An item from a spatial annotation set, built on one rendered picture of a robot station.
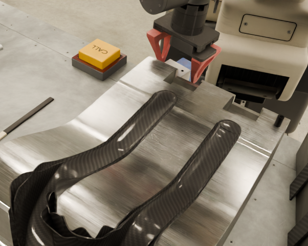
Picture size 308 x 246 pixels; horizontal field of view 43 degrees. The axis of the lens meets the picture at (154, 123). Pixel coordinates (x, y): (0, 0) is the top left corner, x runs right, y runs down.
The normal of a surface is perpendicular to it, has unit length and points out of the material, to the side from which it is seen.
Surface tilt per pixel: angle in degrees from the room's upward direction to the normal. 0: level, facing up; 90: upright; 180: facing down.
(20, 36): 0
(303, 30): 98
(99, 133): 6
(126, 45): 0
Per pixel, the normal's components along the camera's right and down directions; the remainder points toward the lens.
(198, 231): 0.34, -0.89
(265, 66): -0.20, 0.76
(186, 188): 0.15, -0.81
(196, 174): 0.11, -0.68
